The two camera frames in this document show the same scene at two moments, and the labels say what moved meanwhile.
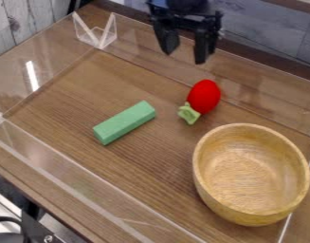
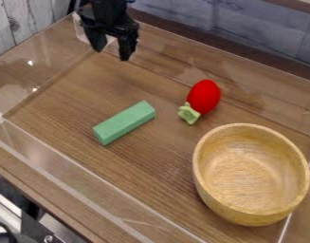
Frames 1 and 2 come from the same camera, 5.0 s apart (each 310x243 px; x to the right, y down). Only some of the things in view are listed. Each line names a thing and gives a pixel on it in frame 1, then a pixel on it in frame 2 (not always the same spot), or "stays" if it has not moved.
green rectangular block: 124,122 stays
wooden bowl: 251,174 stays
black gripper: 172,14 to 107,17
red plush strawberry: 204,97 stays
